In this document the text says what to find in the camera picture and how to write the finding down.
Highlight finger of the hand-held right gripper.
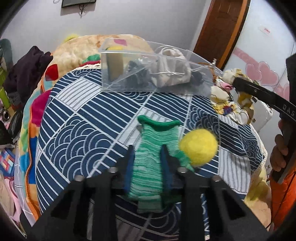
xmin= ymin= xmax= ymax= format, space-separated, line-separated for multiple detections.
xmin=233 ymin=77 xmax=281 ymax=109

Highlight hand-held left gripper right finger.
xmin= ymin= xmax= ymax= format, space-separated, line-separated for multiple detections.
xmin=161 ymin=144 xmax=271 ymax=241

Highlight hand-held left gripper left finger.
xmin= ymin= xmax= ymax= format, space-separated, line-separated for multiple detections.
xmin=20 ymin=144 xmax=135 ymax=241

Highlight green striped knitted sock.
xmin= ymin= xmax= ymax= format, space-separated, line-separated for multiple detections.
xmin=126 ymin=115 xmax=218 ymax=214

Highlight clear plastic storage box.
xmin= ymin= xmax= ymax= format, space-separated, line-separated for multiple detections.
xmin=98 ymin=38 xmax=224 ymax=96

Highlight person's right forearm orange sleeve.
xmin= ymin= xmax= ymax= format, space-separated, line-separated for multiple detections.
xmin=268 ymin=166 xmax=296 ymax=232

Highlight person's right hand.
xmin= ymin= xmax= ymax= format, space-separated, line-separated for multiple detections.
xmin=270 ymin=120 xmax=289 ymax=173

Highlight white plastic appliance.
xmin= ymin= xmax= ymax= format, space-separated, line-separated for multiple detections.
xmin=251 ymin=100 xmax=274 ymax=132

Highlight floral patterned cloth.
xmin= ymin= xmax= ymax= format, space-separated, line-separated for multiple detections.
xmin=210 ymin=68 xmax=256 ymax=124

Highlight white wardrobe pink hearts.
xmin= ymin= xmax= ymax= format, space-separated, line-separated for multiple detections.
xmin=222 ymin=0 xmax=296 ymax=102

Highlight blue white wave-patterned cloth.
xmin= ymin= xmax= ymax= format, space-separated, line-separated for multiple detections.
xmin=35 ymin=67 xmax=266 ymax=235

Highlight wooden door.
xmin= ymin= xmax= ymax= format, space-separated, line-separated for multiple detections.
xmin=193 ymin=0 xmax=251 ymax=70

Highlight white sock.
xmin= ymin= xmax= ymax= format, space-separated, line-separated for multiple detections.
xmin=150 ymin=47 xmax=192 ymax=88

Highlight black sock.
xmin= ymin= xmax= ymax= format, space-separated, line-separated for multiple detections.
xmin=125 ymin=60 xmax=151 ymax=87

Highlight colourful fleece blanket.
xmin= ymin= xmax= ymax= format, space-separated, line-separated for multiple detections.
xmin=0 ymin=52 xmax=102 ymax=232

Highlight cream plush blanket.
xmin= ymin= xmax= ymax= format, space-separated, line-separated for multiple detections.
xmin=51 ymin=34 xmax=154 ymax=70

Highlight dark purple garment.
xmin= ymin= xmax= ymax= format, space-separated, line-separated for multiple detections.
xmin=3 ymin=46 xmax=53 ymax=98

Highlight wall-mounted television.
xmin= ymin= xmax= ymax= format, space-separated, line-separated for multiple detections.
xmin=61 ymin=0 xmax=96 ymax=8

